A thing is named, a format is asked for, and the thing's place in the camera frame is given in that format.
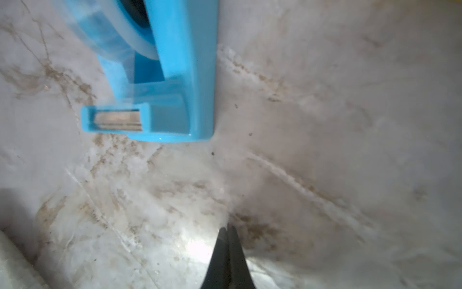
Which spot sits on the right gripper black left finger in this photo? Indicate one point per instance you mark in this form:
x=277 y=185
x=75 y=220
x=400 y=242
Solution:
x=218 y=275

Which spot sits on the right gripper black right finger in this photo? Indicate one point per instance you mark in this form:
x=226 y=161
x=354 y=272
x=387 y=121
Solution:
x=240 y=275

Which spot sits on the blue tape dispenser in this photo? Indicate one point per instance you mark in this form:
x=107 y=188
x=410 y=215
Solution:
x=159 y=58

